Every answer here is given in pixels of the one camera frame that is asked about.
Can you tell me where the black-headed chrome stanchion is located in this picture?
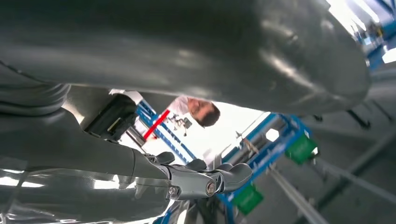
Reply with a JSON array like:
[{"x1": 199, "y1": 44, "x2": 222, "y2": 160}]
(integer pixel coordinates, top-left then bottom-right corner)
[{"x1": 84, "y1": 93, "x2": 148, "y2": 148}]

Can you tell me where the person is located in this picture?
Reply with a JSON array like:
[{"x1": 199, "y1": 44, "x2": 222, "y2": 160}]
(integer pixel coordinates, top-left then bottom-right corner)
[{"x1": 167, "y1": 96, "x2": 221, "y2": 128}]

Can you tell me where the green plastic bin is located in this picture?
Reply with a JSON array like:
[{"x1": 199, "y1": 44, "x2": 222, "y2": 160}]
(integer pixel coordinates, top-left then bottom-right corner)
[
  {"x1": 232, "y1": 184, "x2": 264, "y2": 216},
  {"x1": 284, "y1": 134, "x2": 319, "y2": 165}
]

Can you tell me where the red barrier belt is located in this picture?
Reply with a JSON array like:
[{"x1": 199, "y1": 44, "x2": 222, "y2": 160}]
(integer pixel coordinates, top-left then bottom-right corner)
[{"x1": 142, "y1": 109, "x2": 171, "y2": 140}]

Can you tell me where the blue metal rack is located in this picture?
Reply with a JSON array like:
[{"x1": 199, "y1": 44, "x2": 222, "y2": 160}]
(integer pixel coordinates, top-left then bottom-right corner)
[{"x1": 136, "y1": 100, "x2": 313, "y2": 224}]

